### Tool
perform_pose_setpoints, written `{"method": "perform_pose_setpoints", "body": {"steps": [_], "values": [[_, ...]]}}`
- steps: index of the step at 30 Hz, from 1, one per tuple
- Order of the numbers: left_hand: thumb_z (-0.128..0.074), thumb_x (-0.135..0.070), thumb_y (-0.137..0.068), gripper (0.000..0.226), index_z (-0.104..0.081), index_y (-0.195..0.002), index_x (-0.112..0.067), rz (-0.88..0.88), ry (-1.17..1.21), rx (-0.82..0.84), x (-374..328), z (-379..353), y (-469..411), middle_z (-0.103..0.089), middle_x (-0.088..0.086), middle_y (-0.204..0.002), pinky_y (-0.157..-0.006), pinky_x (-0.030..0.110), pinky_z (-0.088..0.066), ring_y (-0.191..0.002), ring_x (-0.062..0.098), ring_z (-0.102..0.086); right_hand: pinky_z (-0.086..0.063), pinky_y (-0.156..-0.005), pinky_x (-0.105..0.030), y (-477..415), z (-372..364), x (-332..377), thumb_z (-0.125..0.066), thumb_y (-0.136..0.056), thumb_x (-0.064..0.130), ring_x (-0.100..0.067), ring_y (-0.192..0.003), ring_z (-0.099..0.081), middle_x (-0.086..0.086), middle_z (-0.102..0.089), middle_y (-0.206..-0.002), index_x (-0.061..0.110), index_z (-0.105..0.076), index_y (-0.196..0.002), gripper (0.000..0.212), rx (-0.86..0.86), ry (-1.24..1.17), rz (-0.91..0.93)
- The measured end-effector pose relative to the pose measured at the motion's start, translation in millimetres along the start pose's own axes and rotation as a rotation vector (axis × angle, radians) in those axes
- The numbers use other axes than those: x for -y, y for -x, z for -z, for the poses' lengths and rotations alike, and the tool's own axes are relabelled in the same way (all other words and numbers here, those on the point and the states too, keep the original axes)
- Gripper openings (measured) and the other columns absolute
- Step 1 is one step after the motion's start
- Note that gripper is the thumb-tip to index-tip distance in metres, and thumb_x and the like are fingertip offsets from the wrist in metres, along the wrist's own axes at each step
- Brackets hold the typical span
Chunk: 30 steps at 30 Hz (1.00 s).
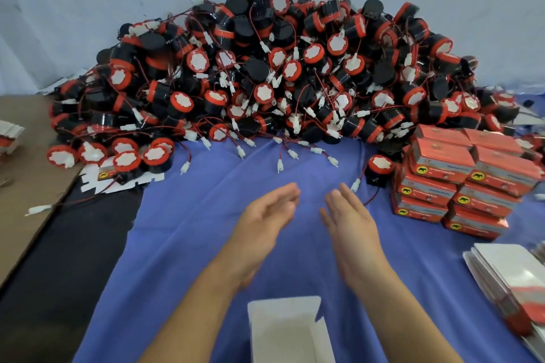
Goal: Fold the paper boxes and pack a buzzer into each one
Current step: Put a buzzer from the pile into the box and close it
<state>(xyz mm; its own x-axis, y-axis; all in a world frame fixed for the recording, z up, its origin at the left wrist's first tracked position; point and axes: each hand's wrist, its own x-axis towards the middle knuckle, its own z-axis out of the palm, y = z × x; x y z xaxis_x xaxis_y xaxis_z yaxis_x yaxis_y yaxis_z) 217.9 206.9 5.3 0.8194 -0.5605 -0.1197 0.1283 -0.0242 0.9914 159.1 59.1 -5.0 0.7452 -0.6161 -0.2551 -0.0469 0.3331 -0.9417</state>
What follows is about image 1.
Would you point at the stack of paper boxes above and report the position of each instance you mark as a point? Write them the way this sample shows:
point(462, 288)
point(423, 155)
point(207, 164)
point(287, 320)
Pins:
point(515, 282)
point(8, 137)

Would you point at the orange white paper box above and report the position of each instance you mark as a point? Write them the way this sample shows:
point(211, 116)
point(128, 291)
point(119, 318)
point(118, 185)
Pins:
point(285, 329)
point(419, 210)
point(485, 201)
point(475, 224)
point(415, 216)
point(426, 187)
point(421, 203)
point(494, 139)
point(443, 158)
point(443, 131)
point(507, 167)

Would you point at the person's right hand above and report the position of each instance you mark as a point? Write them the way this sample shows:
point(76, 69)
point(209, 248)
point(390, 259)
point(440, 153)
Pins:
point(353, 235)

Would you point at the brown cardboard sheet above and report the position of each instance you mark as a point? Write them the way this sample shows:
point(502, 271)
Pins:
point(30, 205)

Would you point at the person's right forearm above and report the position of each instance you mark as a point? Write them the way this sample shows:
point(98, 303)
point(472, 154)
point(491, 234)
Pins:
point(400, 324)

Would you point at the pile of black red buzzers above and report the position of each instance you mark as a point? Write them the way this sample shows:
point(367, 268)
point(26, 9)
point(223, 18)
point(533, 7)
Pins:
point(255, 69)

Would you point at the blue cloth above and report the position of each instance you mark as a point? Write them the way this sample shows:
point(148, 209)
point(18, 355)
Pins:
point(187, 231)

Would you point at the person's left forearm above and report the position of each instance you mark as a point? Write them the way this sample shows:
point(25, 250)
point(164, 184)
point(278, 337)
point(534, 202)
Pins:
point(200, 316)

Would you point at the single red black buzzer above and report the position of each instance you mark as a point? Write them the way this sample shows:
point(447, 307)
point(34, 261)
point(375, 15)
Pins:
point(381, 164)

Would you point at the person's left hand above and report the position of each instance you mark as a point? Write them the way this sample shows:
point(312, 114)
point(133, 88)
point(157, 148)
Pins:
point(260, 235)

